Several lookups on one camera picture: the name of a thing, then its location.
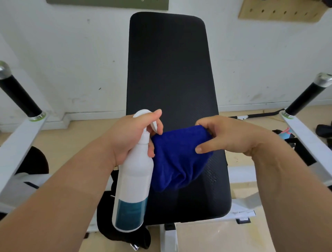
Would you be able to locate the person's left hand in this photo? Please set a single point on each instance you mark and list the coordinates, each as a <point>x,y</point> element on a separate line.
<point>124,137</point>

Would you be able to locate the person's right hand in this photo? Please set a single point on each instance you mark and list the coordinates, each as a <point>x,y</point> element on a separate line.
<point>233,135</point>

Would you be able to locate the person's left thumb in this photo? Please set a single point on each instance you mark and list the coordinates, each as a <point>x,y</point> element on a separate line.
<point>153,115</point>

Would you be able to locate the person's right thumb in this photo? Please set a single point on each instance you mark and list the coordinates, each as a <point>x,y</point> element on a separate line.
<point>207,147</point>

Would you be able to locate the blue microfibre cloth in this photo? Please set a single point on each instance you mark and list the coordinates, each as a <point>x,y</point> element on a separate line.
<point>176,161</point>

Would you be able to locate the white spray bottle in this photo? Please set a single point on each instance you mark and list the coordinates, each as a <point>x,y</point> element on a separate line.
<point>134,176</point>

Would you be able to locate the person's left forearm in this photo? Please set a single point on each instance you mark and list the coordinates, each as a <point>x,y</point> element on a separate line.
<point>57,197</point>

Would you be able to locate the person's right forearm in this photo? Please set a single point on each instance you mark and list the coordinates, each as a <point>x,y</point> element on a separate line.
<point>293,194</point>

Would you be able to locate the black padded bench seat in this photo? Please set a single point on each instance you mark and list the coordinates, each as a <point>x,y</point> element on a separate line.
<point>168,65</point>

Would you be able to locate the black metal bar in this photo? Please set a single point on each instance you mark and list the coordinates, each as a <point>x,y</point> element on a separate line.
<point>262,114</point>

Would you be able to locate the pink and blue object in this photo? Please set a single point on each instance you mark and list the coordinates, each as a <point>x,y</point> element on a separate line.
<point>286,133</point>

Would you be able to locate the black fabric item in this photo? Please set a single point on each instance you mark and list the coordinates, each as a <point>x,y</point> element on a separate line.
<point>324,131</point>

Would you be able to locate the black round foam pad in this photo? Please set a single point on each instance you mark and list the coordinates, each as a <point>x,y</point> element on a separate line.
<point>36,161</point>

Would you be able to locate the wooden pegboard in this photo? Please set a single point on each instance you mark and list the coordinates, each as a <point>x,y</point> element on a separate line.
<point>280,10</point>

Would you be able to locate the black frame end cap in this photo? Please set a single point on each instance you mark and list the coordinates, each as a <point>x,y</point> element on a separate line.
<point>243,221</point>

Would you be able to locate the white machine frame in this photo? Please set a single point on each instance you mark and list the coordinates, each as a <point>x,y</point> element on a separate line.
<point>306,137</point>

